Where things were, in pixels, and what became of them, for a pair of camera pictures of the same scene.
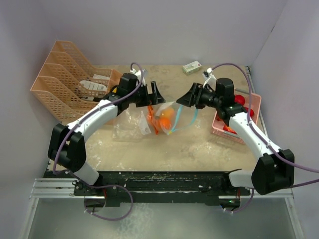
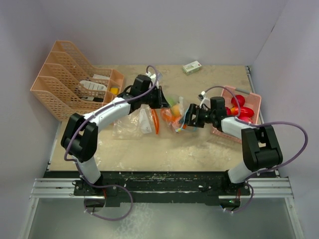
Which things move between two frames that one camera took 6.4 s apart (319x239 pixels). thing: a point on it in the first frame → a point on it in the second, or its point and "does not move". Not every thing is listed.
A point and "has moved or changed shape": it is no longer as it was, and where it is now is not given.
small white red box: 192,67 does not move
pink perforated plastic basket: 219,124 does not move
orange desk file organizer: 68,87 does not move
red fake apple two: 251,112 has moved or changed shape
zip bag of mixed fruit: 171,116 has moved or changed shape
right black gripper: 189,99 → 194,109
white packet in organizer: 94,85 does not move
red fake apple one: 239,99 does not move
